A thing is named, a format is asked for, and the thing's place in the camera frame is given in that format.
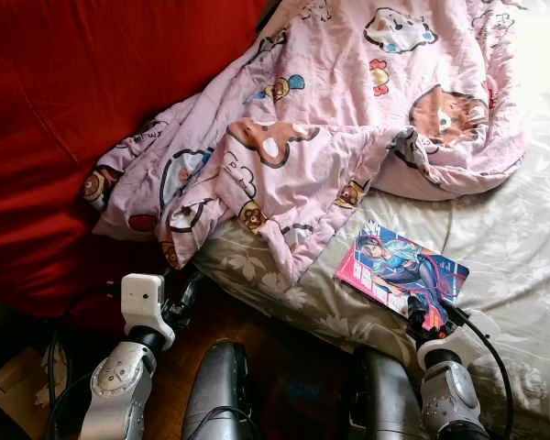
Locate large red cushion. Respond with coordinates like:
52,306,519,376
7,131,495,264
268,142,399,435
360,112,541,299
0,0,267,313

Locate dark grey left robot leg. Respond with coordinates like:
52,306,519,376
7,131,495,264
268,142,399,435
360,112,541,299
181,341,259,440

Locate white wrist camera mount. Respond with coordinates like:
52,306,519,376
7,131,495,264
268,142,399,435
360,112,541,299
415,309,501,369
121,273,177,351

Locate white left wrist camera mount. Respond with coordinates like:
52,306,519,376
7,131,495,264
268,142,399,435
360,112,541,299
121,273,177,351

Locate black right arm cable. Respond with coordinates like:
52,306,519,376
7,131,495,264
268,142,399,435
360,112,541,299
445,298,516,440

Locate bed with beige floral sheet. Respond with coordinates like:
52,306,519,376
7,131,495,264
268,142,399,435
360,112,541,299
192,0,550,440

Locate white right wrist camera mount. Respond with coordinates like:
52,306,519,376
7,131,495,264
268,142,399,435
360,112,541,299
415,309,501,369

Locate brown cardboard piece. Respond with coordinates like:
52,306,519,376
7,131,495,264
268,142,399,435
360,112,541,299
0,346,70,413

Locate dark grey robot leg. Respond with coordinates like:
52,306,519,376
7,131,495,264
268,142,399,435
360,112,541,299
351,346,424,440
181,341,259,440

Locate dark grey right robot leg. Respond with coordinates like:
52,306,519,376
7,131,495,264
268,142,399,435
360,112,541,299
351,346,424,440

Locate colourful comic book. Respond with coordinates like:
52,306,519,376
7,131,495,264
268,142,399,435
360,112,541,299
335,220,470,333

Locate pink cartoon print blanket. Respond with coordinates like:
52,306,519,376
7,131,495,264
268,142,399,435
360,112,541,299
81,0,530,290

